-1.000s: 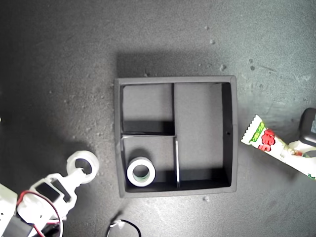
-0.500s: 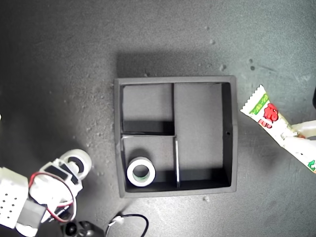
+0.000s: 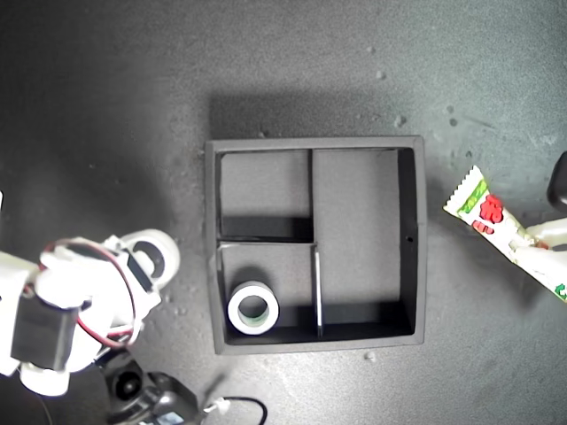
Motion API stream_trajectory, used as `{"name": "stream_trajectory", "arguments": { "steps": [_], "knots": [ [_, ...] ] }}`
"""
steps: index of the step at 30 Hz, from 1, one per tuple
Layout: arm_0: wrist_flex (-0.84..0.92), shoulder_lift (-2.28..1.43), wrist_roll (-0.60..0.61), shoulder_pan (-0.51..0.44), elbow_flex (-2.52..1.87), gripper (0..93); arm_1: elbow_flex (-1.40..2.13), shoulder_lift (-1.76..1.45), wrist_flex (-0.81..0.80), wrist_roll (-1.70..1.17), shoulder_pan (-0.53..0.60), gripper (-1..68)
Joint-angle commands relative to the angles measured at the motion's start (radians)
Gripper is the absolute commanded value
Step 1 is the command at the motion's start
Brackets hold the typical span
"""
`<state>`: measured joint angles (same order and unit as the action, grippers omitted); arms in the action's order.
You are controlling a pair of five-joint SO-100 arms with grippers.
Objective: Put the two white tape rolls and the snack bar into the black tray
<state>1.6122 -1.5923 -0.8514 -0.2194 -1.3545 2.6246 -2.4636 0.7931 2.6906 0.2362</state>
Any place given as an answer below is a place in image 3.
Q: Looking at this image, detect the white tape roll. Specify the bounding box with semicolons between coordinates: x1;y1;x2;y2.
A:
121;228;182;294
227;282;281;336

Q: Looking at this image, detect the green red snack bar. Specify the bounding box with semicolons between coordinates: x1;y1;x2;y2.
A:
442;165;567;305

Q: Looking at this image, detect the black tray with wells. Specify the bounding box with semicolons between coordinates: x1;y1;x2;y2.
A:
203;135;428;356

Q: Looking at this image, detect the red servo wire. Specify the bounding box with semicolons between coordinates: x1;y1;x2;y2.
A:
23;237;137;350

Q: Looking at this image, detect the black camera cable white connector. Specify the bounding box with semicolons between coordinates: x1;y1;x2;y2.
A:
201;375;269;425

